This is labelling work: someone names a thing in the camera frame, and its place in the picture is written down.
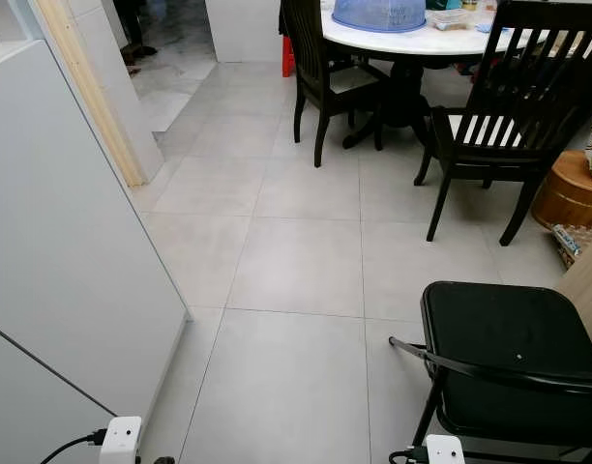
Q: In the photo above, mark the white cabinet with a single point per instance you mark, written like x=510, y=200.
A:
x=74, y=251

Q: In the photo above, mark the person legs in dark trousers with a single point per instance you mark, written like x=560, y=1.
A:
x=133, y=27

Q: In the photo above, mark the red plastic object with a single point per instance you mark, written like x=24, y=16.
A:
x=287, y=58

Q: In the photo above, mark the dark wooden slat-back chair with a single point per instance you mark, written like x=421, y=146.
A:
x=308, y=68
x=509, y=145

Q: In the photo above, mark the blue mesh food cover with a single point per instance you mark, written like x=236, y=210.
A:
x=378, y=13

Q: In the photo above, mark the clear plastic food container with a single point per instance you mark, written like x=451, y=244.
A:
x=452, y=19

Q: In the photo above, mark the black folding chair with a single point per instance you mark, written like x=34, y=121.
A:
x=509, y=358

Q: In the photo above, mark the round brown wooden stool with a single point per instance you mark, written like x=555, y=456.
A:
x=567, y=191

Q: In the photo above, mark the beige wooden table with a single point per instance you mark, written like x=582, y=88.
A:
x=586, y=290

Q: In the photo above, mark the light wooden door frame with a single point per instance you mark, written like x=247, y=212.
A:
x=93, y=92

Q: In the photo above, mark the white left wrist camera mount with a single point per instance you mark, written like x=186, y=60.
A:
x=121, y=440

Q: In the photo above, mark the round white pedestal table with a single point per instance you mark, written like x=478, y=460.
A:
x=398, y=41

